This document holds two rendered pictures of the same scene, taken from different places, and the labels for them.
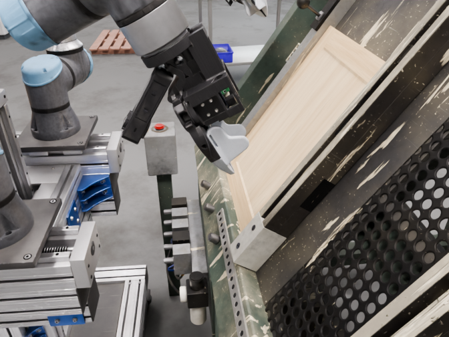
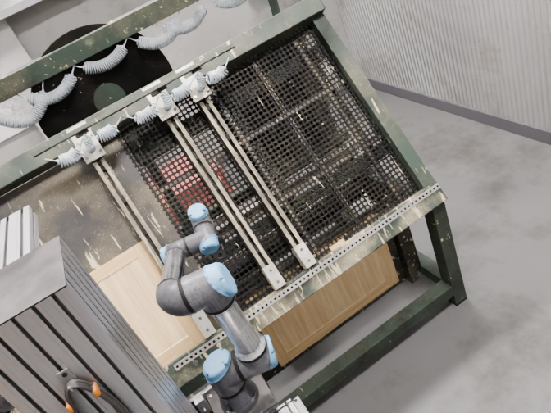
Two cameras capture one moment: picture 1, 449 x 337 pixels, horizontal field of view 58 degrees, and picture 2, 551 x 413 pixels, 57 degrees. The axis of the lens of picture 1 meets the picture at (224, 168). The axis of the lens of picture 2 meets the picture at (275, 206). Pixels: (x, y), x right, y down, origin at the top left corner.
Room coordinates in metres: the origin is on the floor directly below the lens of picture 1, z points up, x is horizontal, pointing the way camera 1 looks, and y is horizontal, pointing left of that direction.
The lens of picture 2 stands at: (0.45, 1.87, 2.56)
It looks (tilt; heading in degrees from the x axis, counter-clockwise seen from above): 32 degrees down; 262
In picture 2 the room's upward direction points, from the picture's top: 25 degrees counter-clockwise
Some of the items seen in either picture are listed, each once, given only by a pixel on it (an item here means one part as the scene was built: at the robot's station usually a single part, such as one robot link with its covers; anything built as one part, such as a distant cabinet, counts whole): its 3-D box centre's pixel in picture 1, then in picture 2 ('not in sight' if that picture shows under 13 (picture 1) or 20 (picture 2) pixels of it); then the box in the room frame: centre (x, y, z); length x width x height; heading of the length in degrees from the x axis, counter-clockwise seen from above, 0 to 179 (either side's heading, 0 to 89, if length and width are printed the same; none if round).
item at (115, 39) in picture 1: (121, 41); not in sight; (6.07, 1.53, 0.05); 1.12 x 0.75 x 0.10; 2
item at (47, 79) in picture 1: (46, 80); not in sight; (1.19, 0.55, 1.20); 0.13 x 0.12 x 0.14; 167
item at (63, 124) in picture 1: (53, 116); not in sight; (1.19, 0.55, 1.09); 0.15 x 0.15 x 0.10
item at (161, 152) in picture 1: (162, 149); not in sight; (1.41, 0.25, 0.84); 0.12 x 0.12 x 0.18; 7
